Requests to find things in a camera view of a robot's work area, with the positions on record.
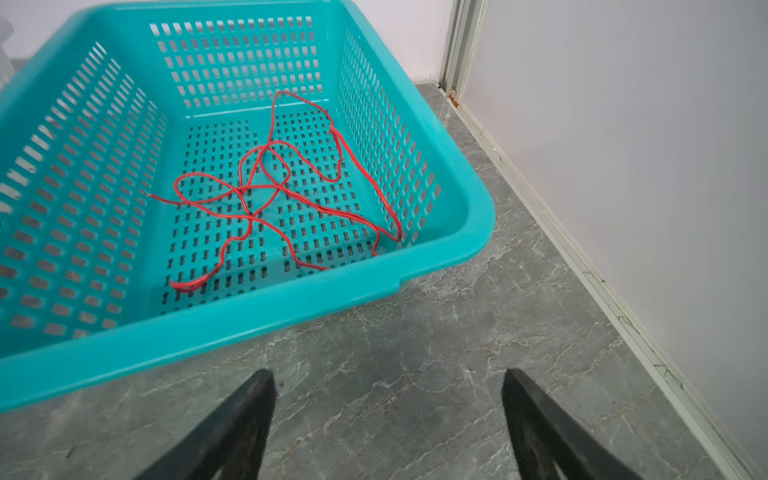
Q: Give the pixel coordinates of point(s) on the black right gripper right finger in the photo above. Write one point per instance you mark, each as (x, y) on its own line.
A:
(548, 443)

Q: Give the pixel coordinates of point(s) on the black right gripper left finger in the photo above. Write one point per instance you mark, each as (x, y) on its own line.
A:
(230, 442)

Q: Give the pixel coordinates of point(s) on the teal plastic basket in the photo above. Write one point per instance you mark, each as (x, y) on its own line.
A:
(176, 177)

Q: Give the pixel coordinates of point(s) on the middle white plastic basket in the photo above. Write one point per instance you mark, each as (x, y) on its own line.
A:
(7, 69)

